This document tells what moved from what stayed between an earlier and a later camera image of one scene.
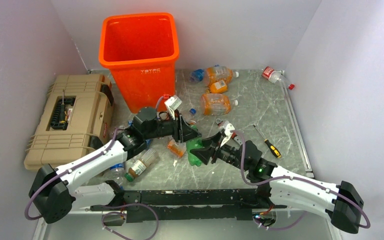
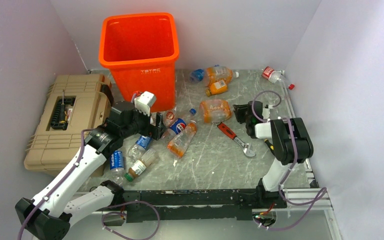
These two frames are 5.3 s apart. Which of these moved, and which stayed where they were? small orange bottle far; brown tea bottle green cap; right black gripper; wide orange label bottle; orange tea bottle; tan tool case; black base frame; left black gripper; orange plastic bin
Moved: left black gripper; right black gripper; wide orange label bottle
Stayed: orange tea bottle; small orange bottle far; tan tool case; orange plastic bin; brown tea bottle green cap; black base frame
